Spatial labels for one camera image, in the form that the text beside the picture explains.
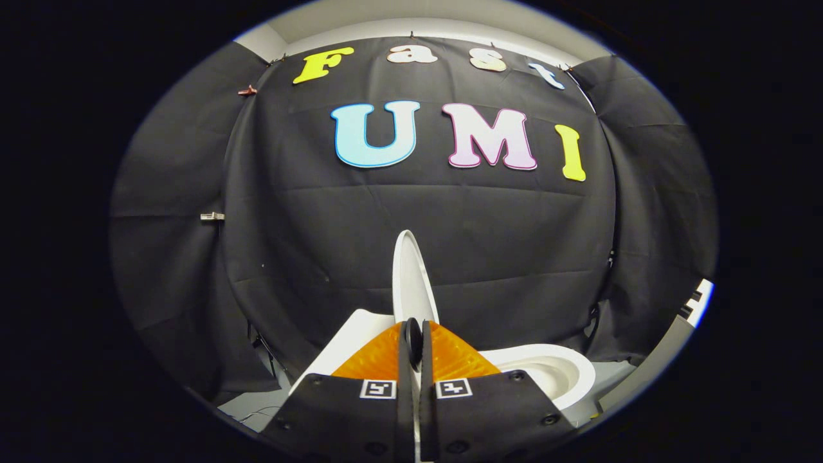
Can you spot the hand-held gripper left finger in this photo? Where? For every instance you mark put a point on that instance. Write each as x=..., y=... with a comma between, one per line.
x=405, y=386

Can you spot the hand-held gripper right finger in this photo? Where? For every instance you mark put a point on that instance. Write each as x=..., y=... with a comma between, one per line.
x=429, y=386

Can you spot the white toilet lid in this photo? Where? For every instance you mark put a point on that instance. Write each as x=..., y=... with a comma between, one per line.
x=411, y=283

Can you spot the white ceramic toilet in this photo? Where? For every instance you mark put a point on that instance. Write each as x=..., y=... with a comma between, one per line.
x=353, y=341

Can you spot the white toilet seat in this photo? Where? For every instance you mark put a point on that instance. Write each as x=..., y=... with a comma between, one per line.
x=575, y=370

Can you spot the black backdrop cloth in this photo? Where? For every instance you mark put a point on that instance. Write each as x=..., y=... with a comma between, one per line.
x=386, y=225

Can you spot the small silver clip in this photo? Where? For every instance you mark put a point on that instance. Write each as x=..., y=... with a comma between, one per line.
x=212, y=216

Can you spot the small red clip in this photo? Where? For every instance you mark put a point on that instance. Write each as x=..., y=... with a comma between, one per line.
x=247, y=90

